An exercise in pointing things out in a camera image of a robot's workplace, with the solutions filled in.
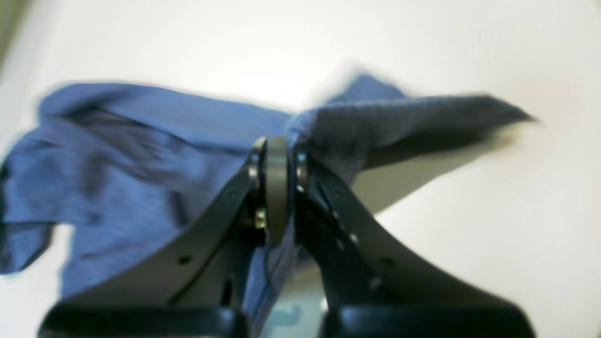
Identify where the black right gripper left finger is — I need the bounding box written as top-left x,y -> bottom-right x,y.
37,137 -> 288,338

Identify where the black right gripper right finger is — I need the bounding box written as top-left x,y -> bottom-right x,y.
293,150 -> 535,338

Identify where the dark blue t-shirt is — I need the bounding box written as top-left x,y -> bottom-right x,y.
1,75 -> 532,338

